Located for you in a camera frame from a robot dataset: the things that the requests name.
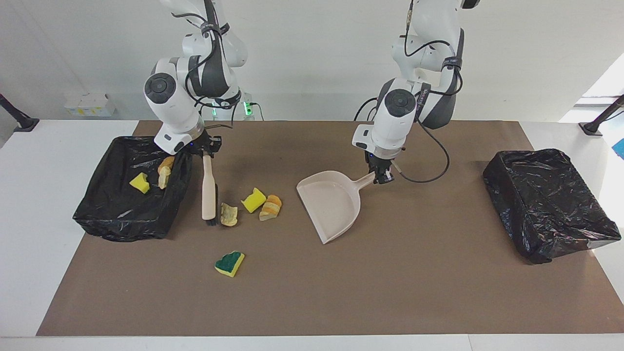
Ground beige plastic dustpan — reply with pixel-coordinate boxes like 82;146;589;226
296;170;377;245

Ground beige hand brush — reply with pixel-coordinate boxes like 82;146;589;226
201;154;219;227

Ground open black bag bin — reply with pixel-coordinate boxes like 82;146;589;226
72;131;194;243

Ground black camera stand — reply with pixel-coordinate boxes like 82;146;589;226
579;94;624;137
0;93;39;133

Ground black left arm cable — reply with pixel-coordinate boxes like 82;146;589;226
390;0;464;184

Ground white cardboard boxes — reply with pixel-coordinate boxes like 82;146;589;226
64;93;117;117

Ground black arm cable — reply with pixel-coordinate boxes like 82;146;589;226
390;0;464;184
171;10;244;130

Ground brown table mat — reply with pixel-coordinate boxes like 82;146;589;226
37;120;624;337

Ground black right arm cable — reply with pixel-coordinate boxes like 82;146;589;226
171;10;244;130

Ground green and yellow sponge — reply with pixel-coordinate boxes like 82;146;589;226
214;251;246;278

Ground black bag wrapped bin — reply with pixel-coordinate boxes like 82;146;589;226
483;148;622;265

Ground black base cable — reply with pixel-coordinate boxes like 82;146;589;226
354;97;380;121

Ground yellow sponge piece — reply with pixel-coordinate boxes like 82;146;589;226
129;172;151;195
242;188;267;214

